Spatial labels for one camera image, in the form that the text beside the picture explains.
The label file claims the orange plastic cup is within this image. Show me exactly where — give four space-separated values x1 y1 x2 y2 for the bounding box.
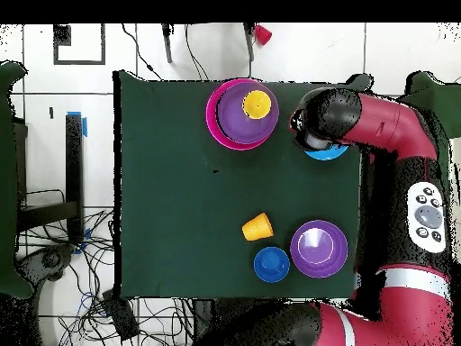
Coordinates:
241 212 275 242

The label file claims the purple plastic bowl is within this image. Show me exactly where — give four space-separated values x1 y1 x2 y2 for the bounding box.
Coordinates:
216 81 281 145
289 220 349 279

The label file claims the pink plastic bowl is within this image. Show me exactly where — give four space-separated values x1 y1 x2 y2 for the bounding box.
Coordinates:
204 77 275 151

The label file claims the yellow plastic cup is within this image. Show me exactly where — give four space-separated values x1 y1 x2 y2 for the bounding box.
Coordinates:
241 89 273 121

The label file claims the light blue plastic bowl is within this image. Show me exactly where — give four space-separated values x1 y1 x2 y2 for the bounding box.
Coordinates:
303 143 349 162

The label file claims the dark green table cloth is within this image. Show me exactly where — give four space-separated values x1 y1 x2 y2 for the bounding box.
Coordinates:
112 69 373 303

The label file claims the small dark blue bowl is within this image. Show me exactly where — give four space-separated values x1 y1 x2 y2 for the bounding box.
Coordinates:
253 246 291 284

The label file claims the grey tripod leg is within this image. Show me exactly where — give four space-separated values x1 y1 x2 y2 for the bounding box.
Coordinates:
160 23 175 65
243 23 256 62

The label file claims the blue tape strip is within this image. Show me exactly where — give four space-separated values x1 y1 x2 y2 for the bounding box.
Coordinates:
67 111 88 138

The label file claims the red plastic cup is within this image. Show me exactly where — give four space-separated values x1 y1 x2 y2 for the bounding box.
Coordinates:
254 23 274 47

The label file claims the black power strip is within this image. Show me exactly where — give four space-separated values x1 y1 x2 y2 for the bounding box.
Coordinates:
101 288 140 341

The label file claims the black office chair base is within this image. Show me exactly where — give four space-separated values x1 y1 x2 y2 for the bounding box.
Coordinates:
15 243 75 287

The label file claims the green cloth side table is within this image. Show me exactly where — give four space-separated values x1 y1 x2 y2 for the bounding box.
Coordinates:
0 59 34 300
391 70 461 203

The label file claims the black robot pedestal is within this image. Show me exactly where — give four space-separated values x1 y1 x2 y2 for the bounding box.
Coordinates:
192 297 276 346

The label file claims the tangle of floor cables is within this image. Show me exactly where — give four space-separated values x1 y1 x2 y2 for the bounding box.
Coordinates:
17 188 195 346

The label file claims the black floor cable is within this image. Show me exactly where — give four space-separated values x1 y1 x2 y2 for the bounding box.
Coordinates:
121 23 165 81

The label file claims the black table frame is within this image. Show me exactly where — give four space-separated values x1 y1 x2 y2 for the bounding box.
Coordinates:
14 113 86 244

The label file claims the black square floor frame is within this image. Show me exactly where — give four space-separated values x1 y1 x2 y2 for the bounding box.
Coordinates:
52 23 106 67

